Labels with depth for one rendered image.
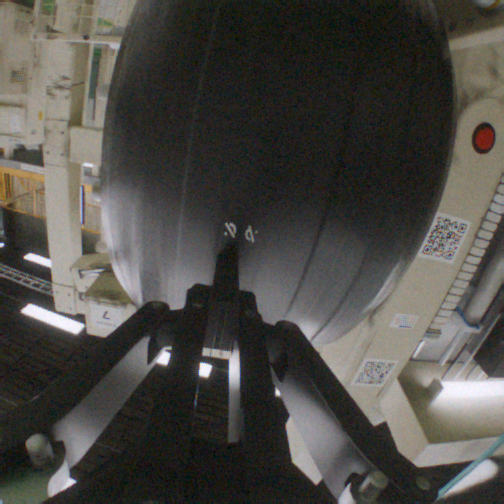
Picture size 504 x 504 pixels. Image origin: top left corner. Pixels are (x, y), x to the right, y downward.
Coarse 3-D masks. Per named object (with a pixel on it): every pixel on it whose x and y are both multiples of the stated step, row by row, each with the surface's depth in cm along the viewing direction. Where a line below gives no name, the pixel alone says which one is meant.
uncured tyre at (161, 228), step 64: (192, 0) 16; (256, 0) 16; (320, 0) 17; (384, 0) 17; (128, 64) 18; (192, 64) 16; (256, 64) 17; (320, 64) 17; (384, 64) 17; (448, 64) 19; (128, 128) 18; (192, 128) 17; (256, 128) 18; (320, 128) 18; (384, 128) 18; (448, 128) 19; (128, 192) 20; (192, 192) 19; (256, 192) 19; (320, 192) 19; (384, 192) 19; (128, 256) 23; (192, 256) 21; (256, 256) 21; (320, 256) 21; (384, 256) 22; (320, 320) 26
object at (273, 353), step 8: (240, 296) 17; (248, 296) 18; (240, 304) 16; (248, 304) 17; (256, 304) 17; (264, 328) 15; (272, 328) 15; (232, 336) 15; (272, 336) 14; (232, 344) 15; (272, 344) 14; (280, 344) 14; (272, 352) 14; (280, 352) 14; (272, 360) 14; (280, 360) 14; (288, 360) 14
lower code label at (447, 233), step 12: (444, 216) 41; (432, 228) 41; (444, 228) 41; (456, 228) 42; (468, 228) 42; (432, 240) 42; (444, 240) 42; (456, 240) 42; (420, 252) 43; (432, 252) 43; (444, 252) 43; (456, 252) 43
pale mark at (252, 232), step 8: (224, 216) 20; (232, 216) 20; (240, 216) 20; (224, 224) 20; (232, 224) 20; (240, 224) 20; (248, 224) 20; (256, 224) 20; (264, 224) 20; (224, 232) 20; (232, 232) 20; (240, 232) 20; (248, 232) 20; (256, 232) 20; (224, 240) 21; (232, 240) 21; (240, 240) 21; (248, 240) 21; (256, 240) 21; (248, 248) 21; (256, 248) 21
